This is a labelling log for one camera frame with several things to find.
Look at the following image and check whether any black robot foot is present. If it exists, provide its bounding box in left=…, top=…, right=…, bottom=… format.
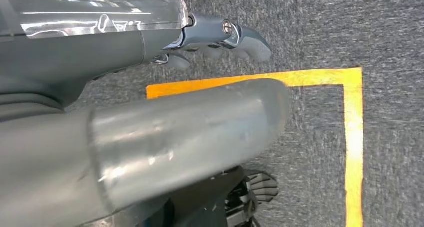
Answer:
left=142, top=165, right=280, bottom=227

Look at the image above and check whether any yellow floor tape square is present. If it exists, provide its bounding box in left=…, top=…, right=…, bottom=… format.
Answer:
left=146, top=67, right=364, bottom=227

